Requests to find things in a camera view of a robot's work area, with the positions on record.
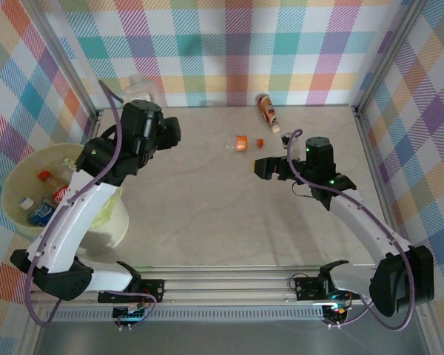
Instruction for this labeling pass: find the small electronics board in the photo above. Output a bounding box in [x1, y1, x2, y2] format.
[323, 301, 352, 325]
[112, 302, 149, 326]

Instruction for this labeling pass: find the clear bottle bright orange label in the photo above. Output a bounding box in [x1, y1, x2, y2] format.
[223, 135, 249, 153]

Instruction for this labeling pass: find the cream round plastic bin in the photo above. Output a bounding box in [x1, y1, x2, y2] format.
[0, 143, 130, 248]

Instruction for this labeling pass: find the aluminium frame post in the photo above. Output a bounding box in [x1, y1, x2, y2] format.
[20, 0, 103, 119]
[351, 0, 428, 115]

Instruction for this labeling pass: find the clear bottle blue label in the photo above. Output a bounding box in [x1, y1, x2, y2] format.
[27, 199, 57, 227]

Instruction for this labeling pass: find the grey perforated cable duct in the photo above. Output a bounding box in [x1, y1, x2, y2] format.
[44, 309, 325, 322]

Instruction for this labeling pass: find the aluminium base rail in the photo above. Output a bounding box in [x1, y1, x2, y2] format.
[25, 275, 371, 308]

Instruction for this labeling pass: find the yellow-green bin liner bag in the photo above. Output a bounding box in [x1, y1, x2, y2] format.
[95, 186, 124, 227]

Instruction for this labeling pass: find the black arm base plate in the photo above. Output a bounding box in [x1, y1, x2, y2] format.
[98, 279, 167, 304]
[294, 275, 330, 302]

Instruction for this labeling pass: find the brown label bottle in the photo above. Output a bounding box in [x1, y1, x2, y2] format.
[254, 93, 281, 134]

